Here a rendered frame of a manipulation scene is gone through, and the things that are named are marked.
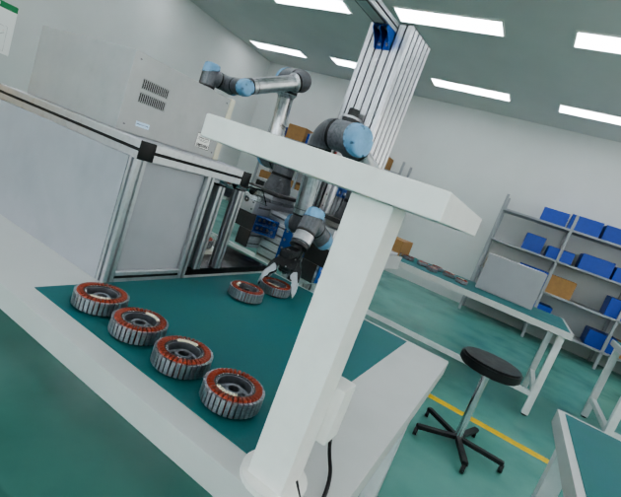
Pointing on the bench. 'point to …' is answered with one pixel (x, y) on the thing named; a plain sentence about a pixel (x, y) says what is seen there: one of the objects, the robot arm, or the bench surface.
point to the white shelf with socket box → (330, 298)
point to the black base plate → (237, 261)
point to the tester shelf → (156, 153)
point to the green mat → (225, 338)
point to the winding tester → (125, 90)
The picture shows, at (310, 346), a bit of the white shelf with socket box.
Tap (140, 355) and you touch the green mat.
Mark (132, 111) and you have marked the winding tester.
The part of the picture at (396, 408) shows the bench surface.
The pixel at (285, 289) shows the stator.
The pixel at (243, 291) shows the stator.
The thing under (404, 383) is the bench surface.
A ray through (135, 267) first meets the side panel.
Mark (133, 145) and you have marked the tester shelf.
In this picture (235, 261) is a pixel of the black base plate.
